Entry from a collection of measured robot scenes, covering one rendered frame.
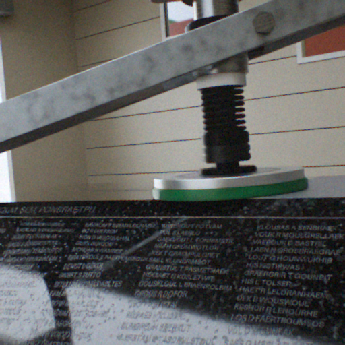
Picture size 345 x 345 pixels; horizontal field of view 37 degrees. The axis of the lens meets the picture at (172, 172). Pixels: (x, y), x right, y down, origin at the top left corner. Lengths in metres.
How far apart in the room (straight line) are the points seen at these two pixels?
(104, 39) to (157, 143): 2.14
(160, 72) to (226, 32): 0.10
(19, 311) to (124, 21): 8.54
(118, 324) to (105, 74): 0.32
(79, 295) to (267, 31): 0.41
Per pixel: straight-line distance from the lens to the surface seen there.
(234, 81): 0.72
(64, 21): 9.89
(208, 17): 0.73
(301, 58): 7.25
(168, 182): 0.68
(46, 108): 0.71
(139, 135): 8.81
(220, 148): 0.71
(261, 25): 0.70
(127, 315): 0.62
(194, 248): 0.63
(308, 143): 7.20
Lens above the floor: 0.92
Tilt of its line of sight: 3 degrees down
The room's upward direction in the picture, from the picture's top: 4 degrees counter-clockwise
